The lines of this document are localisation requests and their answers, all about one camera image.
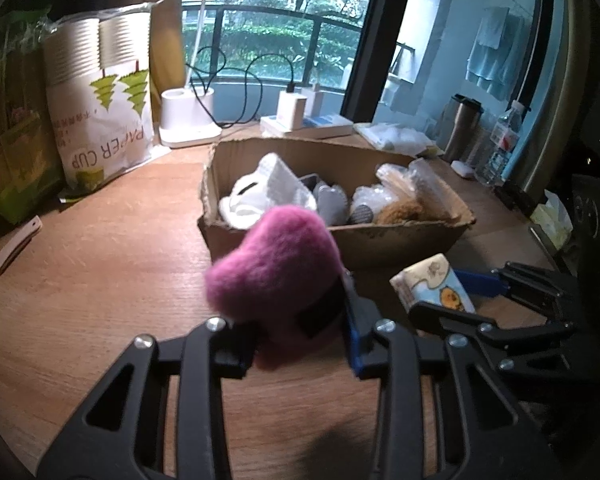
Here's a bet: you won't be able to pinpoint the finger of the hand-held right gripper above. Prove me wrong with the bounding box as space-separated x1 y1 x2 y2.
452 261 577 312
409 301 579 377

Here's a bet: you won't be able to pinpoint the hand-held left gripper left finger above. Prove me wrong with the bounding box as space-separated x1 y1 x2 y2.
37 317 259 480

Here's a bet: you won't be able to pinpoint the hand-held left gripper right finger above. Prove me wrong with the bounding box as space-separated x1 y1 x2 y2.
342 272 556 480

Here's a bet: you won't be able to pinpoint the printed tissue packet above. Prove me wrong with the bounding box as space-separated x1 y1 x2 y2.
390 254 476 317

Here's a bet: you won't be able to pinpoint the cardboard box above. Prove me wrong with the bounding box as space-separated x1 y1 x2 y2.
197 136 477 269

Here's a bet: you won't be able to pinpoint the pink plush heart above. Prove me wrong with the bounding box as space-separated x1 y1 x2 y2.
205 205 354 372

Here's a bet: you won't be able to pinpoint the clear bag brown items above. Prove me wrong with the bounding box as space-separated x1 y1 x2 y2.
376 159 457 222

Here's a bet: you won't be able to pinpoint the bubble wrap bag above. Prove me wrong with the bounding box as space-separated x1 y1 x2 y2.
352 186 397 212

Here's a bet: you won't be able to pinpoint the white plastic-wrapped item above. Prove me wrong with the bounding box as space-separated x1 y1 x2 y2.
218 152 319 229

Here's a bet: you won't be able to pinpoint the yellow tissue pack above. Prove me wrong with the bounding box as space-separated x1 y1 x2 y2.
530 191 574 252

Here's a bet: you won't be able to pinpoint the dark phone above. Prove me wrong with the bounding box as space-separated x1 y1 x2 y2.
529 225 567 268

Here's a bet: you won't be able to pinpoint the black box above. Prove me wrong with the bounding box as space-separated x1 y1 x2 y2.
512 185 542 217

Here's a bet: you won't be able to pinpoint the clear water bottle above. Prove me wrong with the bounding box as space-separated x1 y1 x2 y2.
475 100 525 187

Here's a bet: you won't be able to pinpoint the steel travel tumbler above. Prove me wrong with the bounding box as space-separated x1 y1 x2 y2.
442 94 484 162

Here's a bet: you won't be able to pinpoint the hanging blue towel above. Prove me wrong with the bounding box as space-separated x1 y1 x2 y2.
466 6 526 102

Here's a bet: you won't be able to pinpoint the white power strip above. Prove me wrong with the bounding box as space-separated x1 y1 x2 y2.
260 112 355 140

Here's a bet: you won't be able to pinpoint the white desk lamp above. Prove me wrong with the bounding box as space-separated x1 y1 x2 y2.
152 0 282 150

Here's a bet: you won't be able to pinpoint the white charger block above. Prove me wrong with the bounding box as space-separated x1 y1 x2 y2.
279 91 308 130

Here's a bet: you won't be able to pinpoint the white utility knife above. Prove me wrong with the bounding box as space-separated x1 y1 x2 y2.
0 215 44 281

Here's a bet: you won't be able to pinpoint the white plug adapter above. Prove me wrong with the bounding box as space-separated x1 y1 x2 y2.
300 72 324 117

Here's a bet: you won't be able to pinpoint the paper cup pack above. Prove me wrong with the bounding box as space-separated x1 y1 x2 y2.
42 0 165 196

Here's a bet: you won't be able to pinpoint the brown curtain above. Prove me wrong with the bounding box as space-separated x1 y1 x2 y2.
149 0 187 128

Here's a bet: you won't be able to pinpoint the green plastic bag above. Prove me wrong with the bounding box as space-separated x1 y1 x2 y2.
0 7 66 226

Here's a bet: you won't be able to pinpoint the balcony railing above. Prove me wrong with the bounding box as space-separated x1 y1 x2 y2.
182 4 367 97

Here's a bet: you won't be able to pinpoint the black window frame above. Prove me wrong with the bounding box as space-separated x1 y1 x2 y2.
340 0 419 122

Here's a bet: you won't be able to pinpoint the black charging cable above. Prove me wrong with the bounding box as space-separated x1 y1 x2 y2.
189 46 297 129

